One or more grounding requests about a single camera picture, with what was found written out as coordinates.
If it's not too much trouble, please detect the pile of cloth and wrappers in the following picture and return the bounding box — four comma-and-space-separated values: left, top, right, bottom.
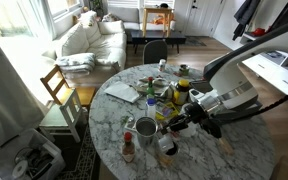
136, 76, 177, 99

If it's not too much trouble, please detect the brown jar yellow lid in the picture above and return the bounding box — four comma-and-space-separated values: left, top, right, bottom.
173, 78, 191, 106

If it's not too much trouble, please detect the dark patterned rug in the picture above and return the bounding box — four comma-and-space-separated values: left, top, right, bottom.
55, 123, 102, 180

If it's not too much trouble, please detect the folded grey white blanket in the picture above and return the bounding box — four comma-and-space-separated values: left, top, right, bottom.
54, 52, 97, 75

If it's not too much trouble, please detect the small white packet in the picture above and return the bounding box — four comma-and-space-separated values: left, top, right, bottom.
123, 116, 138, 133

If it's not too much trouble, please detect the white sofa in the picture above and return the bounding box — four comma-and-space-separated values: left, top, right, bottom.
42, 10, 128, 88

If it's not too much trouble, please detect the wooden chair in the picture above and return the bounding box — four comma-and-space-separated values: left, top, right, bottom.
38, 88, 88, 144
39, 64, 97, 108

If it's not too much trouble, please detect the black shell chair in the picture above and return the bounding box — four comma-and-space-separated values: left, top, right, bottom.
142, 39, 169, 65

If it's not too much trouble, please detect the white door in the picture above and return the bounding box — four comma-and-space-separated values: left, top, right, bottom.
183, 0, 227, 37

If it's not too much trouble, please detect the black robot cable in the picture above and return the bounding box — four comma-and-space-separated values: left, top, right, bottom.
213, 81, 288, 126

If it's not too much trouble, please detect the small wooden block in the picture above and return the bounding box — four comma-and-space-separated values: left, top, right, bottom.
217, 136, 235, 156

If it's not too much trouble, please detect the yellow snack packet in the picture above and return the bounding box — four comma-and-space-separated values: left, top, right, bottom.
155, 101, 180, 122

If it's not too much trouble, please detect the orange cushion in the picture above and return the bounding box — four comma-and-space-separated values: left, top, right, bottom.
149, 13, 176, 26

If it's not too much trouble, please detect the grey sofa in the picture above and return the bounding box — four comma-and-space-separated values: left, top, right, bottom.
107, 6, 177, 31

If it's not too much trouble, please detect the white bottle blue cap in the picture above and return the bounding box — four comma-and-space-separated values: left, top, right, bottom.
145, 98, 157, 119

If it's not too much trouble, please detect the white curtain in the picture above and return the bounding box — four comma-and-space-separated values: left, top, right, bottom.
0, 23, 47, 168

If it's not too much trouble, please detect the black coffee table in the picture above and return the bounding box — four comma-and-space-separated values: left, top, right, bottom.
129, 29, 187, 55

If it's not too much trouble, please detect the red object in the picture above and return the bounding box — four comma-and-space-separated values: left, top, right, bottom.
253, 27, 267, 37

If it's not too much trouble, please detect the hot sauce bottle red cap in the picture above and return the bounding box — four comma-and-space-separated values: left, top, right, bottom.
121, 131, 136, 164

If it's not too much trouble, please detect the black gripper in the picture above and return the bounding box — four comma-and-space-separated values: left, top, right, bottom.
165, 99, 222, 133

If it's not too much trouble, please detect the floral pillow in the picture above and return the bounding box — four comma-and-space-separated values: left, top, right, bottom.
78, 10, 98, 28

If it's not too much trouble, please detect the green bottle red cap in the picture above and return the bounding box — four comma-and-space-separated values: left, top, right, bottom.
146, 76, 156, 100

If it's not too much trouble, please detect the brown open tin can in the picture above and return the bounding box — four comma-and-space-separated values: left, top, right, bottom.
157, 139, 180, 167

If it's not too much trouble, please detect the clear plastic storage bin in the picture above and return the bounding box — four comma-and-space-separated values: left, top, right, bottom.
0, 128, 67, 180

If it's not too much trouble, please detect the yellow wooden stool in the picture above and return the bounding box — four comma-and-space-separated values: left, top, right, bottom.
141, 7, 173, 38

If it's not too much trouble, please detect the stainless steel cup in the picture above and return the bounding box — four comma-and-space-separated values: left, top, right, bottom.
134, 116, 159, 148

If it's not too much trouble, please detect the small white bottle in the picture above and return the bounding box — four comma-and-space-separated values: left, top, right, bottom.
158, 58, 167, 73

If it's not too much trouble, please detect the green house plant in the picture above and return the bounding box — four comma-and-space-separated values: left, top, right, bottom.
89, 0, 104, 16

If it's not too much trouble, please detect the white folded paper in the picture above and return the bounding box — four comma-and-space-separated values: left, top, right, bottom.
103, 81, 142, 104

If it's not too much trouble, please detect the dark hanging jacket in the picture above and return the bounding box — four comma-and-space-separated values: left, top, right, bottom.
232, 0, 262, 42

